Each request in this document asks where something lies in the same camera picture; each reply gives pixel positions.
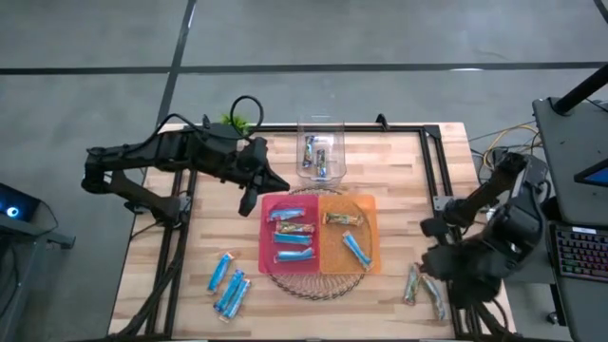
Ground small green potted plant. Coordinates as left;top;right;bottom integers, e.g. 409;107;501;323
218;112;253;137

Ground yellow cable bundle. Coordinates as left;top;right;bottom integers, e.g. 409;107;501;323
467;121;542;172

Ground backlit keyboard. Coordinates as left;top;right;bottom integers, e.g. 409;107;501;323
550;222;608;284

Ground grey desk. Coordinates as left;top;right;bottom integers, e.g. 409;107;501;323
531;96;608;342

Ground black pole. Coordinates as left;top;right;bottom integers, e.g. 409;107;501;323
552;63;608;116

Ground green Chewy granola bar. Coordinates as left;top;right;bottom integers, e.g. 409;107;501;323
421;275;448;321
322;211;366;228

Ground clear plastic bin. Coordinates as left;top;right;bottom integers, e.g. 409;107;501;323
295;112;348;190

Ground black side cart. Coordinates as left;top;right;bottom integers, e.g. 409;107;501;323
0;182;77;342

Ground round wire basket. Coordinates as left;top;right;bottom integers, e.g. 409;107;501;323
263;186;374;301

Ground black computer blue light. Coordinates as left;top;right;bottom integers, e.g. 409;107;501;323
0;182;42;224

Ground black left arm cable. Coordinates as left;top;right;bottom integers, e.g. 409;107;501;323
230;94;265;140

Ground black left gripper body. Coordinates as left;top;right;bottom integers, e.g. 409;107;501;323
232;136;270;218

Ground tablet screen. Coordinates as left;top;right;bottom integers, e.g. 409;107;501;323
573;158;608;188

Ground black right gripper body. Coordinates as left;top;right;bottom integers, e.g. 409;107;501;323
439;239;504;310

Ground black aluminium table frame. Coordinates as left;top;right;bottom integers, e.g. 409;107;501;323
106;113;517;342

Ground orange translucent plastic bin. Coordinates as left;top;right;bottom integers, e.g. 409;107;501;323
316;193;383;276

